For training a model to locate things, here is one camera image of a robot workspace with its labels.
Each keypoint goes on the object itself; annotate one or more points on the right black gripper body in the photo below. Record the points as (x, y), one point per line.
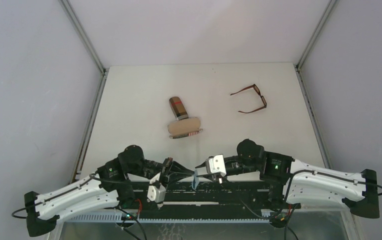
(232, 167)

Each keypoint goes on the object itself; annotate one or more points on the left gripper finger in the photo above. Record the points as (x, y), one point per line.
(175, 177)
(178, 168)

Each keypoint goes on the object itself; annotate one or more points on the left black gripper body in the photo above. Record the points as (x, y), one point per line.
(168, 169)

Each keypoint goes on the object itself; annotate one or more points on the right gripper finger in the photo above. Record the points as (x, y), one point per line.
(206, 179)
(202, 165)

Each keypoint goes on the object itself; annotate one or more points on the flag print glasses case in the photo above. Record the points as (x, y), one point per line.
(184, 128)

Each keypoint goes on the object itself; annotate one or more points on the brown striped glasses case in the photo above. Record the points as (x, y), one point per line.
(178, 108)

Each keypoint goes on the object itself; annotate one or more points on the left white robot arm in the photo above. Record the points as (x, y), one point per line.
(107, 187)

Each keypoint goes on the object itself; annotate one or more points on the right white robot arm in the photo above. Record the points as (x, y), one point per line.
(292, 181)

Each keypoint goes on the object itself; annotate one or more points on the brown tortoise sunglasses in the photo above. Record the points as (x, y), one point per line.
(252, 95)

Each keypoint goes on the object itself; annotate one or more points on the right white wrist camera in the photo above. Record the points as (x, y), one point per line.
(215, 165)

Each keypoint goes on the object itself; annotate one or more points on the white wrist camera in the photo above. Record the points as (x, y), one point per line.
(215, 165)
(156, 191)

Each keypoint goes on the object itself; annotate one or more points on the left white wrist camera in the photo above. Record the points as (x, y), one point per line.
(156, 191)

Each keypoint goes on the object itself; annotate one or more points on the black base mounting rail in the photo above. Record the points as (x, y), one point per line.
(235, 201)

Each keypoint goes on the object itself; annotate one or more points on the left aluminium frame post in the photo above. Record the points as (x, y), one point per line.
(90, 49)

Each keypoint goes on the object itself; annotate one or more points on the aluminium frame post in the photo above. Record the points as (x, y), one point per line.
(320, 26)
(90, 49)

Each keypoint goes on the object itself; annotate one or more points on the right aluminium frame post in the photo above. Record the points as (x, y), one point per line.
(320, 26)

